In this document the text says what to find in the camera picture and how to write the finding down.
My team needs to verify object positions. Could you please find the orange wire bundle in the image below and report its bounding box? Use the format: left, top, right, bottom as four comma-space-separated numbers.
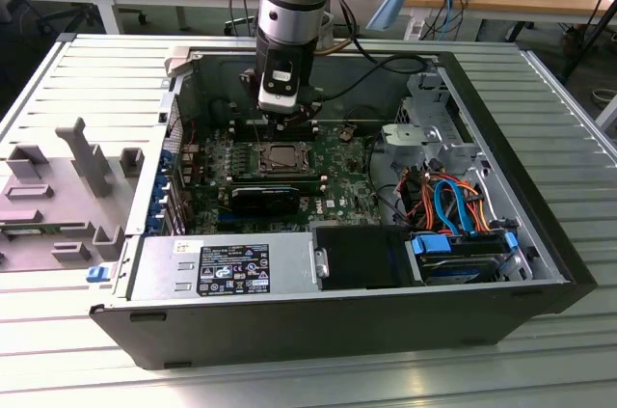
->
417, 178, 438, 233
457, 179, 496, 235

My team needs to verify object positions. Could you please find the blue flat wire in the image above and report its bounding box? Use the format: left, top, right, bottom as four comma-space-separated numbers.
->
432, 177, 479, 239

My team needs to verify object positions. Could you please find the silver CPU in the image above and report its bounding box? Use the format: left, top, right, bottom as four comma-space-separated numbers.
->
267, 143, 303, 169

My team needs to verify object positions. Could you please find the grey power supply unit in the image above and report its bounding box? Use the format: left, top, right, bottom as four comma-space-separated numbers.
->
125, 232, 322, 301

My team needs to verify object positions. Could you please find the black camera cable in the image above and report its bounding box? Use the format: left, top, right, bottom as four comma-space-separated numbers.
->
312, 53, 428, 103

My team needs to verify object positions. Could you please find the grey parts rack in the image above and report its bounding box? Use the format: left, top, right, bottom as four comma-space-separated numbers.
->
0, 117, 146, 274

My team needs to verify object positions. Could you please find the green motherboard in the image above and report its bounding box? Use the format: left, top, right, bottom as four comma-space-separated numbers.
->
180, 122, 387, 235

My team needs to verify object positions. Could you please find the silver drive cage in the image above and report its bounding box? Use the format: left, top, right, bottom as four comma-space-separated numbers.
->
380, 68, 489, 176

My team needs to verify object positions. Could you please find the hard disk in blue carrier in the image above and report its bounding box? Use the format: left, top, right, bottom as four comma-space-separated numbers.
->
407, 231, 521, 287

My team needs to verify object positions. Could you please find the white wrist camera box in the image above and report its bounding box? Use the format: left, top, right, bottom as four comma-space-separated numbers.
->
256, 58, 301, 114

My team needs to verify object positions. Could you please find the black graphics card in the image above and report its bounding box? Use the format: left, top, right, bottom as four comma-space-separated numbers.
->
229, 184, 301, 218

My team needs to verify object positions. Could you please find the black plastic disk bay cover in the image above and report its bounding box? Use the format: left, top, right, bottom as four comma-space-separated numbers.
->
311, 226, 416, 290

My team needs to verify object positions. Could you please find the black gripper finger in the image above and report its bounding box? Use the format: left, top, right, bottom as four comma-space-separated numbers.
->
282, 89, 323, 134
238, 68, 283, 134

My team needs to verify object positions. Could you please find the black PC case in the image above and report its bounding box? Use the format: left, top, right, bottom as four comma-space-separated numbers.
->
89, 43, 599, 371

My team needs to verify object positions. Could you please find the black tripod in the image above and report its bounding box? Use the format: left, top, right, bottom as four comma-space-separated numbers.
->
560, 0, 617, 84

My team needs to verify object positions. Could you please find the white-clipped RAM slot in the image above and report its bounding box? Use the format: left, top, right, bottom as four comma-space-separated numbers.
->
229, 127, 319, 135
229, 119, 319, 126

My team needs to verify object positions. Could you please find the pale blue teach pendant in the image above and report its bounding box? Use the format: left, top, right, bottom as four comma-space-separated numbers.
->
364, 0, 416, 32

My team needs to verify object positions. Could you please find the blue expansion slot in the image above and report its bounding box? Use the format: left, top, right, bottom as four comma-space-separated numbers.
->
215, 215, 255, 231

